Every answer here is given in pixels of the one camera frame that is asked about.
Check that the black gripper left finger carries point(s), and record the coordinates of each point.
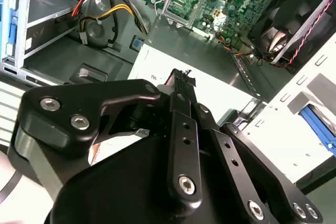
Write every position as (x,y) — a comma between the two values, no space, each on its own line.
(78,100)

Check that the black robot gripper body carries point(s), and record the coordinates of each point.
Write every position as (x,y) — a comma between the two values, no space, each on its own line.
(118,195)

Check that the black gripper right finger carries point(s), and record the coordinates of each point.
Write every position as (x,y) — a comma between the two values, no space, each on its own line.
(262,161)

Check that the hard disk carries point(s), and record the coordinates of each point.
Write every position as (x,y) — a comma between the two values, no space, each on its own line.
(317,127)

